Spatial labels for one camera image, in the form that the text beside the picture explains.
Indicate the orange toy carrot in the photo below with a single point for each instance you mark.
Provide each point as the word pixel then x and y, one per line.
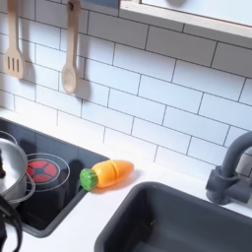
pixel 111 172

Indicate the wooden spoon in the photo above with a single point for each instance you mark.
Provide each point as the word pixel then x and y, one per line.
pixel 69 78

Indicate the dark grey sink basin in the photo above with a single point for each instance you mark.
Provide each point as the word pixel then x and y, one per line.
pixel 183 223

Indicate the black stove top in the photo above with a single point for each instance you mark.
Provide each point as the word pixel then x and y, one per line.
pixel 49 210

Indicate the dark grey tap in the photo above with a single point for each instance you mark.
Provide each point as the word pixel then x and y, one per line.
pixel 226 183

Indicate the steel pot lid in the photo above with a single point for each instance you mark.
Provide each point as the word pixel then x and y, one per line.
pixel 13 164

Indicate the steel pot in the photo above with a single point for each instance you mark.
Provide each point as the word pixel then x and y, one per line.
pixel 20 194

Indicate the grey range hood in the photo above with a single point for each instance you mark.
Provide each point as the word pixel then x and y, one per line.
pixel 101 2

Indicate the slotted wooden spatula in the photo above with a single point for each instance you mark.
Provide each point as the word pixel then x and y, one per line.
pixel 12 26

